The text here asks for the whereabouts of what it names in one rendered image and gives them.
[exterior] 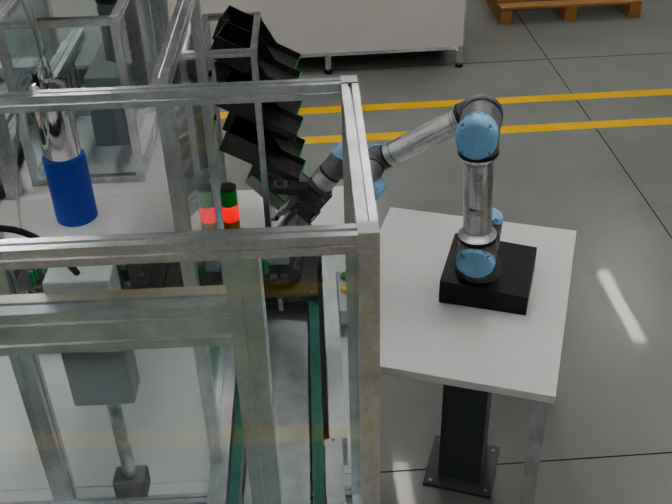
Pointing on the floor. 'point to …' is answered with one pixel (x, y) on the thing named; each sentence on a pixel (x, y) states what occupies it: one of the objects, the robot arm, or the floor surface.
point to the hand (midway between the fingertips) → (274, 224)
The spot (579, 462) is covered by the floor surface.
